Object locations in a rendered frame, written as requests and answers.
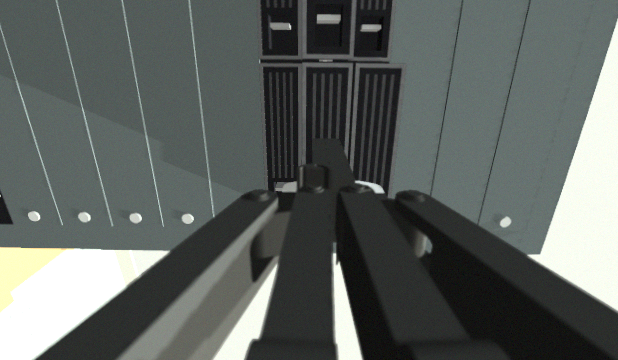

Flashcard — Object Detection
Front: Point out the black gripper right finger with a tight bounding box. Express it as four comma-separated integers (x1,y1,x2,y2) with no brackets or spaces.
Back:
326,138,618,360

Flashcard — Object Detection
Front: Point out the black server rack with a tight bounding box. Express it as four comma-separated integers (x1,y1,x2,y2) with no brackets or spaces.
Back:
0,0,618,255

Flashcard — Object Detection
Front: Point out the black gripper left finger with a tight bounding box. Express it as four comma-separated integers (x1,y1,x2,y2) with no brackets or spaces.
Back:
31,138,339,360

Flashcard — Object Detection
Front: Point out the tan flat board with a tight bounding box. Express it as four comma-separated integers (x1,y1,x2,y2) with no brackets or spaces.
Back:
0,248,73,313

